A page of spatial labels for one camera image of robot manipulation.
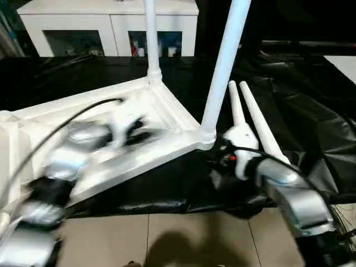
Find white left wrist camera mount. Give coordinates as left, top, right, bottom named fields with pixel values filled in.
left=107, top=108, right=145, bottom=148

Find teal white pole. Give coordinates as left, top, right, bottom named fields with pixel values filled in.
left=0, top=8, right=24, bottom=56

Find white flat board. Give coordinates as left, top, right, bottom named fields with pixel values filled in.
left=324, top=55, right=356, bottom=83

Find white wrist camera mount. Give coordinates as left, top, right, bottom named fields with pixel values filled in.
left=107, top=108, right=145, bottom=148
left=222, top=125, right=259, bottom=180

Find white plastic table top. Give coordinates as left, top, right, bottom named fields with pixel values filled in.
left=0, top=73, right=217, bottom=237

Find black plastic mat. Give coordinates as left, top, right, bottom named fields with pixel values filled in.
left=0, top=54, right=356, bottom=220

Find white cabinet with glass doors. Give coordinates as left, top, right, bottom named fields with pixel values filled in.
left=16, top=0, right=200, bottom=58

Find black stand base with cables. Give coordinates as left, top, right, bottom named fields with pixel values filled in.
left=330, top=205, right=356, bottom=243

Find white plastic table leg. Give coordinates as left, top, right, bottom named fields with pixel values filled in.
left=239, top=81, right=291, bottom=166
left=199, top=0, right=253, bottom=150
left=228, top=80, right=251, bottom=134
left=143, top=0, right=162, bottom=84

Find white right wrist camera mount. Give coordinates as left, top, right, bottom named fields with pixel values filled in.
left=222, top=125, right=259, bottom=180

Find black horizontal bar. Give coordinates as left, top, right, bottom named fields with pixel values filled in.
left=261, top=41, right=356, bottom=48

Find tall black cabinet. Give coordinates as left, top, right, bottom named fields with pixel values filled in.
left=247, top=0, right=266, bottom=53

